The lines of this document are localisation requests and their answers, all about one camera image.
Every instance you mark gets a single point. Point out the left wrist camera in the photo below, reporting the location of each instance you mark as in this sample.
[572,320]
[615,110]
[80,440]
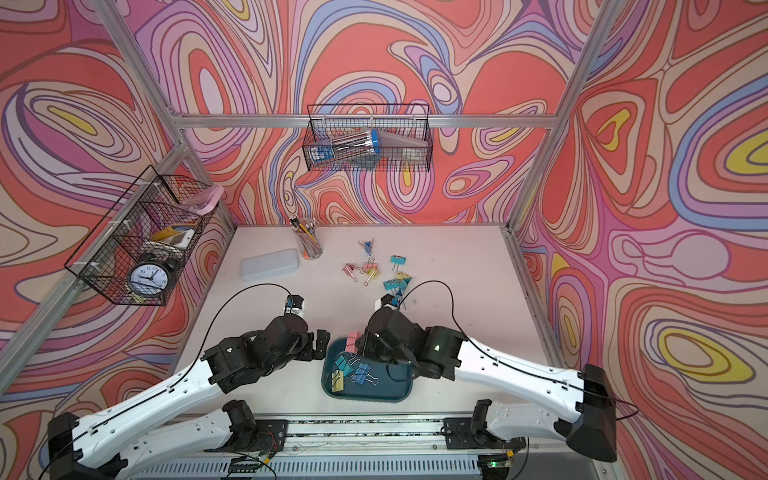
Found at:
[294,304]

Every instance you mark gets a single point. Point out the teal storage box tray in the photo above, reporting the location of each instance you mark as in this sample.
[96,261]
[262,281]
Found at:
[395,381]

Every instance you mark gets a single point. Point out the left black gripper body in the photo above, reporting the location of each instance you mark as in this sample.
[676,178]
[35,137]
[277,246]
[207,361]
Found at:
[302,351]

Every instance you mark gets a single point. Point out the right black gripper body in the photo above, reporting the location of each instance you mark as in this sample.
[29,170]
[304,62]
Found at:
[374,347]

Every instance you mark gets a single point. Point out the glass pencil cup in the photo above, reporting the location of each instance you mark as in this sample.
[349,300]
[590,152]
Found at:
[304,231]

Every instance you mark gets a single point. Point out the pink binder clip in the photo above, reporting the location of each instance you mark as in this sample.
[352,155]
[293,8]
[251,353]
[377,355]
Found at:
[369,264]
[351,345]
[350,271]

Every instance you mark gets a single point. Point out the blue binder clip far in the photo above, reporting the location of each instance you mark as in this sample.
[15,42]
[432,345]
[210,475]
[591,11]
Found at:
[367,245]

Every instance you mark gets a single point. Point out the black alarm clock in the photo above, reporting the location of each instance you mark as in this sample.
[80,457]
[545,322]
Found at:
[152,275]

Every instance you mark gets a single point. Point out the back black wire basket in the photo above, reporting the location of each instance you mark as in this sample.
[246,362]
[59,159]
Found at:
[405,134]

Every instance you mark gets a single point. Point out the left black wire basket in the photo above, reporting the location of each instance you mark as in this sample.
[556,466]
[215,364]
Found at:
[103,260]

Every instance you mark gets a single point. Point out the blue binder clip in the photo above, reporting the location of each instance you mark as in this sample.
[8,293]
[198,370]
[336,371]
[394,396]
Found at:
[367,245]
[363,375]

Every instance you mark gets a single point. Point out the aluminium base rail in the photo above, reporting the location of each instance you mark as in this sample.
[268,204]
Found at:
[384,447]

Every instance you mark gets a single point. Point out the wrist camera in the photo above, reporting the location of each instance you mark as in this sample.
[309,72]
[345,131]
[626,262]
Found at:
[388,301]
[294,304]

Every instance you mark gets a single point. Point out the translucent plastic case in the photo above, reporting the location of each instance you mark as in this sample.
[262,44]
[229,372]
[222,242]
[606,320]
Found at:
[270,265]

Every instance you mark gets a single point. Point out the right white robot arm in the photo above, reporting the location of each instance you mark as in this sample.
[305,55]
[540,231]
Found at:
[576,406]

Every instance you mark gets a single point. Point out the blue binder clip front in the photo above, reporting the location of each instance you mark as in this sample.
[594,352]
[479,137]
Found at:
[363,375]

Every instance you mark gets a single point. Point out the teal binder clip front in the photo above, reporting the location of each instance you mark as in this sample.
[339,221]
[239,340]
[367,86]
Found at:
[347,363]

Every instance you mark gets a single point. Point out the black wire basket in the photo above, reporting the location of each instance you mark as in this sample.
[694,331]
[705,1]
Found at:
[103,260]
[405,134]

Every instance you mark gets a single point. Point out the teal binder clip right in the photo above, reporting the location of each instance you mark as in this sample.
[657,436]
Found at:
[397,262]

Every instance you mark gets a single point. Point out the yellow white box in basket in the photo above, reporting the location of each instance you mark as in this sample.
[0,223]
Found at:
[178,236]

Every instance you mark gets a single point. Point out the clear tube with blue cap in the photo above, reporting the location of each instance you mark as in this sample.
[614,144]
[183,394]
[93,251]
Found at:
[349,147]

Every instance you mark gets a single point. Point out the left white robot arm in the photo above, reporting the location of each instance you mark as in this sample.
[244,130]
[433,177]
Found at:
[136,434]

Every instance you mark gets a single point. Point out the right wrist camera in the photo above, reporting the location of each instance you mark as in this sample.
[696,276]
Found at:
[388,301]

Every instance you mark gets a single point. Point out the pink item in basket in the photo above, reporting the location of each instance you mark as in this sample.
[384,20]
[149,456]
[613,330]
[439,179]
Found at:
[204,202]

